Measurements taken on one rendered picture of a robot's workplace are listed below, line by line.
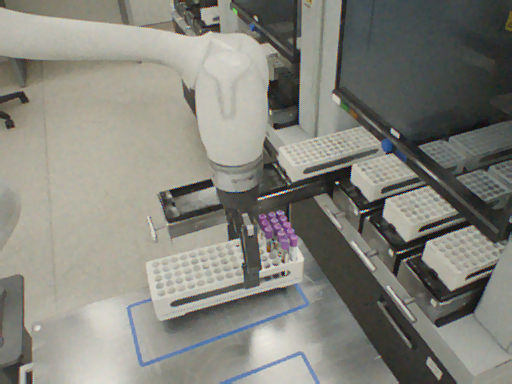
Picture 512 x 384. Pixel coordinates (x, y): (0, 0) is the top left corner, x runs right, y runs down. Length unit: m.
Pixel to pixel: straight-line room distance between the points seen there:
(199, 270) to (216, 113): 0.37
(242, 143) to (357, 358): 0.45
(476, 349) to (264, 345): 0.44
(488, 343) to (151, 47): 0.87
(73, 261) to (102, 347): 1.39
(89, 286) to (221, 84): 1.66
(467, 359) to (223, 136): 0.67
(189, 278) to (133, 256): 1.35
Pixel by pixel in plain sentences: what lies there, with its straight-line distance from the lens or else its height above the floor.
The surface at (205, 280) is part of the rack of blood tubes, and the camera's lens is 0.86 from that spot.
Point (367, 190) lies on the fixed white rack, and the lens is 1.17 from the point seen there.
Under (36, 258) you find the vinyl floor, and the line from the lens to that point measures 2.40.
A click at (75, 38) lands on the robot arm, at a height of 1.34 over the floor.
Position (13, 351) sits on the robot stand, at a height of 0.70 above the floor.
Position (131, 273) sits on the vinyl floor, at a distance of 2.15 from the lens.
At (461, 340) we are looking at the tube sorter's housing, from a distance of 1.06.
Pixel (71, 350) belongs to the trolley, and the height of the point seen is 0.82.
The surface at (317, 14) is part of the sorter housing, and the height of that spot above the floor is 1.15.
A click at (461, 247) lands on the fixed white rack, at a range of 1.05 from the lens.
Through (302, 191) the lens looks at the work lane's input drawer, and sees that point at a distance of 1.23.
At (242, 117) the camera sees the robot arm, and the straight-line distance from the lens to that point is 0.64.
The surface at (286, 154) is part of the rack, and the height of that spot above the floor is 0.87.
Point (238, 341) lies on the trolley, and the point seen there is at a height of 0.82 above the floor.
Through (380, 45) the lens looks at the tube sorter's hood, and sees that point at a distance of 1.08.
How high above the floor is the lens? 1.58
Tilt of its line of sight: 40 degrees down
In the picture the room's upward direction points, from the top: 3 degrees counter-clockwise
